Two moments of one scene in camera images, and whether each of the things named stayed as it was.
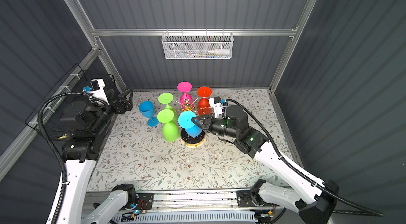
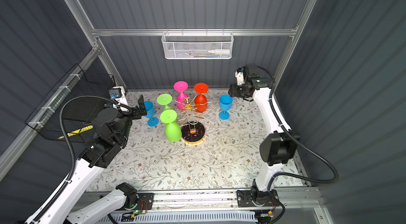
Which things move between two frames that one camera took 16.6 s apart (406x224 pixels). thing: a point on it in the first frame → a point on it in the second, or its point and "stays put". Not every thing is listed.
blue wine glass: (147, 109) stays put
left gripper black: (121, 110) → (136, 115)
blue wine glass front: (185, 121) → (225, 101)
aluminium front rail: (197, 202) stays put
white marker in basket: (221, 51) stays put
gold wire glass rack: (186, 139) stays put
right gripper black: (209, 120) → (232, 91)
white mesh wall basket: (197, 45) stays put
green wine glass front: (170, 130) stays put
